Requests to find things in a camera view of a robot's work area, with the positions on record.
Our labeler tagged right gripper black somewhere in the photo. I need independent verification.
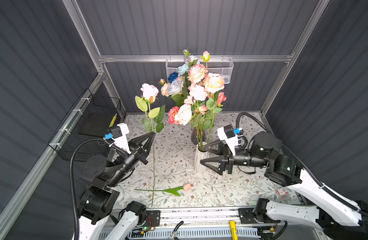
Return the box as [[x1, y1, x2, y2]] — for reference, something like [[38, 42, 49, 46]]
[[199, 137, 266, 174]]

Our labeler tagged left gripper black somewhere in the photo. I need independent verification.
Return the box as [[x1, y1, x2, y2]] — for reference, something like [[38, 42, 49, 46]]
[[107, 131, 154, 189]]

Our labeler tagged white ribbed ceramic vase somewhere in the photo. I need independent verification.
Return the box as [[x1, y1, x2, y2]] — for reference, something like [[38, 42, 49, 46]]
[[193, 146, 210, 174]]

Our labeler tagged coral red rose stem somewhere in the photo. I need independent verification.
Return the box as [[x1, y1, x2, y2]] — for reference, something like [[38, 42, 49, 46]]
[[169, 107, 180, 125]]

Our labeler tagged pink tulip stem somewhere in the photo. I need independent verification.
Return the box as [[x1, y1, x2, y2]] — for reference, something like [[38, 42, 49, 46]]
[[136, 183, 193, 197]]

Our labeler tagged peach spray rose stem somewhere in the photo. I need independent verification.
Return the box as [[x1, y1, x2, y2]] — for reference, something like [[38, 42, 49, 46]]
[[196, 105, 208, 116]]

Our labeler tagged deep pink rose stem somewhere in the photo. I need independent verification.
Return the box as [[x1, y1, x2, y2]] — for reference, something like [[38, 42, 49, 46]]
[[207, 91, 227, 144]]

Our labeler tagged cream white rose stem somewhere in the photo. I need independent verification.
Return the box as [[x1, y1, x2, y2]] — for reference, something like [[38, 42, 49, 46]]
[[175, 104, 192, 126]]

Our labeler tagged pale pink rose stem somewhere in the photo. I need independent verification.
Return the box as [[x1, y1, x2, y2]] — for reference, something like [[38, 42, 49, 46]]
[[134, 83, 167, 209]]

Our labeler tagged white peony flower stem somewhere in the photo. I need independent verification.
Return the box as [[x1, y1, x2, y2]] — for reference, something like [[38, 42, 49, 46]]
[[159, 79, 171, 97]]

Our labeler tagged pink carnation flower stem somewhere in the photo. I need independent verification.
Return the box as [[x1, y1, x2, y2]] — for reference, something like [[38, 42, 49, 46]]
[[184, 85, 207, 105]]

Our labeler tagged pale blue white rose stem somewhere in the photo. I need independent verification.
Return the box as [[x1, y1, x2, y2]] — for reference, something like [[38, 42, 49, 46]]
[[167, 80, 185, 102]]

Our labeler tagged peach pink peony stem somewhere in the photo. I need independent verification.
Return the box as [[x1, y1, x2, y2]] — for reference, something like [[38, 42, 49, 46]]
[[188, 51, 225, 94]]

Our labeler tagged white green peony stem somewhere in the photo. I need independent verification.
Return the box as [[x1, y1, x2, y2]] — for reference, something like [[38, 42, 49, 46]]
[[178, 49, 199, 76]]

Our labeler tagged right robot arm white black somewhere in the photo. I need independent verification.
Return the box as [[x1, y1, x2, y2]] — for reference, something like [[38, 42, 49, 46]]
[[200, 128, 368, 240]]

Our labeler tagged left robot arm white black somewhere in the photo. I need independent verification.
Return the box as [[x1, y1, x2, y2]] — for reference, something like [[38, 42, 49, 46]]
[[69, 132, 156, 240]]

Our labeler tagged pink glass vase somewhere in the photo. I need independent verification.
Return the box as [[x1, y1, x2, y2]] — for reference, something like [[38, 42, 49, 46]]
[[190, 127, 198, 145]]

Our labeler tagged yellow marker in black basket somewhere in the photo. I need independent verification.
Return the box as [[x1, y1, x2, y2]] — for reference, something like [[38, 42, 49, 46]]
[[109, 114, 118, 128]]

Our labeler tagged floral patterned table mat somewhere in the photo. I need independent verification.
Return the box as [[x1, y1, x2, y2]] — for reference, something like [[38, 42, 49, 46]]
[[115, 118, 300, 210]]

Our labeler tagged yellow tool at front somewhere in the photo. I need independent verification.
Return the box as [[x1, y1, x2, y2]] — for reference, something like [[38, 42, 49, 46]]
[[229, 221, 238, 240]]

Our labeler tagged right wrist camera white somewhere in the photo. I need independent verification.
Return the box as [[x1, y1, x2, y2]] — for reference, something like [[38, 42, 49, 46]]
[[217, 125, 243, 156]]

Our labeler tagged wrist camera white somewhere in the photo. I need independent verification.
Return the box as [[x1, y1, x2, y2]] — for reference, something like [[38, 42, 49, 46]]
[[104, 123, 131, 154], [217, 125, 243, 156]]

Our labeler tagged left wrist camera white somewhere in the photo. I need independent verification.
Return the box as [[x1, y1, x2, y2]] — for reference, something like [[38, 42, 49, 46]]
[[104, 123, 131, 154]]

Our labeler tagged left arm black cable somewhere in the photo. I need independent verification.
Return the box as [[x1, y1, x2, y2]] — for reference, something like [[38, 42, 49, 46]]
[[69, 137, 128, 240]]

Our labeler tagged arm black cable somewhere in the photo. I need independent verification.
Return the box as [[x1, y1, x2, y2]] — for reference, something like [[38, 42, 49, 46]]
[[235, 112, 368, 223], [69, 137, 128, 240]]

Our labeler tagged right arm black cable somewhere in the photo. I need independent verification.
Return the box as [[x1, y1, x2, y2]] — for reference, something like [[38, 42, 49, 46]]
[[235, 112, 368, 223]]

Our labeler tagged black wire basket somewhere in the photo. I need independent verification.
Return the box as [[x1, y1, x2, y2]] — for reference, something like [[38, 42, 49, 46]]
[[48, 90, 125, 161]]

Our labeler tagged white wire mesh basket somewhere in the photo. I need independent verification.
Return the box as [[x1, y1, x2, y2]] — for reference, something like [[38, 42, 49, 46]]
[[165, 58, 234, 84]]

